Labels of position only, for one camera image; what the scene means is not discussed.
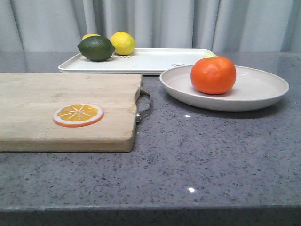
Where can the orange tangerine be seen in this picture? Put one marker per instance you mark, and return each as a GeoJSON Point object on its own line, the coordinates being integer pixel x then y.
{"type": "Point", "coordinates": [214, 75]}

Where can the white round plate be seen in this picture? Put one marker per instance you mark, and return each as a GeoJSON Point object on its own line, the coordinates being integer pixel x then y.
{"type": "Point", "coordinates": [254, 89]}

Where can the white rectangular tray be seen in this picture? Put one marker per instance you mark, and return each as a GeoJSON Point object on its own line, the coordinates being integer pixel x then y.
{"type": "Point", "coordinates": [145, 61]}

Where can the orange slice coaster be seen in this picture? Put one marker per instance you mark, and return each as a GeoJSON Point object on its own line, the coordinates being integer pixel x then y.
{"type": "Point", "coordinates": [78, 115]}

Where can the yellow lemon right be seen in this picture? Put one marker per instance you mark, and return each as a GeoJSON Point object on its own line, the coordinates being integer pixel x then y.
{"type": "Point", "coordinates": [123, 43]}

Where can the yellow lemon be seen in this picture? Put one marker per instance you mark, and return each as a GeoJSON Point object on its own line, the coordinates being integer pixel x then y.
{"type": "Point", "coordinates": [89, 35]}
{"type": "Point", "coordinates": [123, 43]}

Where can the dark green lime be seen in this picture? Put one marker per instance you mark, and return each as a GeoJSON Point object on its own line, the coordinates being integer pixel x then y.
{"type": "Point", "coordinates": [96, 48]}

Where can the yellow lemon left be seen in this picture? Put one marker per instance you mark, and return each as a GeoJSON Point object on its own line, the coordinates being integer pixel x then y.
{"type": "Point", "coordinates": [89, 35]}

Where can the wooden cutting board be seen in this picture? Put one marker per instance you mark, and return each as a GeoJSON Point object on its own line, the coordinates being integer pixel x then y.
{"type": "Point", "coordinates": [29, 100]}

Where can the grey curtain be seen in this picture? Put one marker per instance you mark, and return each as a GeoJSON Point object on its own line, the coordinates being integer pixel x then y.
{"type": "Point", "coordinates": [217, 25]}

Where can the metal cutting board handle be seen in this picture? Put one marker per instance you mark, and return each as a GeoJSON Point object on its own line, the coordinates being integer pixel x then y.
{"type": "Point", "coordinates": [143, 104]}

